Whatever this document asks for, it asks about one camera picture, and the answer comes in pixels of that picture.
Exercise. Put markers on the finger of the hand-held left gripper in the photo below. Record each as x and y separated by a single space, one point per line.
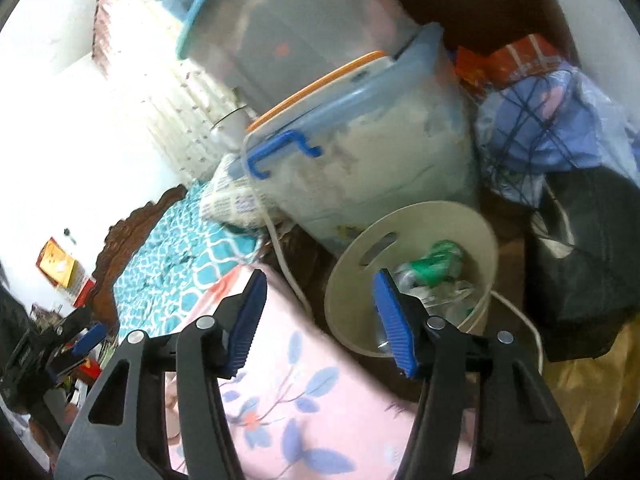
90 338
62 366

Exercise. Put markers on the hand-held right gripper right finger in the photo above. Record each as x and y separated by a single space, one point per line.
395 325

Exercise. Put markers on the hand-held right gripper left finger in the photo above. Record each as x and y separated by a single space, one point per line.
247 320

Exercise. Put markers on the beige plastic bin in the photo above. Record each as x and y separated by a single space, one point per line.
360 310

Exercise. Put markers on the red gift box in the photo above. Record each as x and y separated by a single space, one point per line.
87 370

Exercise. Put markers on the clear plastic wrapping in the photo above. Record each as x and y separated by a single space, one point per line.
440 297

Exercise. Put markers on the pink floral blanket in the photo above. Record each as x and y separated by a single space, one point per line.
300 360

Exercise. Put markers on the carved wooden headboard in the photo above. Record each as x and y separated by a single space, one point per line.
115 255

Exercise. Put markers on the teal patterned blanket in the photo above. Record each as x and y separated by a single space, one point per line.
170 270

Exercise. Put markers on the newspaper print pillow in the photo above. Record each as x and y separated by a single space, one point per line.
235 200

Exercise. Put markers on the clear storage box blue lid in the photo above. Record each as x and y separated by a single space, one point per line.
390 160

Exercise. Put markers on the black bag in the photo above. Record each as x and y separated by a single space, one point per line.
590 270

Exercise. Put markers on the tan plastic bag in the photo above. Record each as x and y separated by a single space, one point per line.
600 395

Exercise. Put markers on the patterned curtain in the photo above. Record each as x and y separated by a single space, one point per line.
190 100

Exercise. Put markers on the orange rimmed white lid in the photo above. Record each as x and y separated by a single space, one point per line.
320 95

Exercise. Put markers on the blue plastic bag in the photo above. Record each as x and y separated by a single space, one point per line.
575 125

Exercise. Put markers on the red orange package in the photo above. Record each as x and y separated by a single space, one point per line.
525 57

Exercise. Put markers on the clear storage box teal lid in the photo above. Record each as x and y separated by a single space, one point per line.
300 20

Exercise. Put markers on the dark wooden furniture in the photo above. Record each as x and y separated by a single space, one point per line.
475 0

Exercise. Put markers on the yellow red wall calendar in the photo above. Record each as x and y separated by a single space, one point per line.
55 262

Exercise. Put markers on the wall hook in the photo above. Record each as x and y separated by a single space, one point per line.
66 234

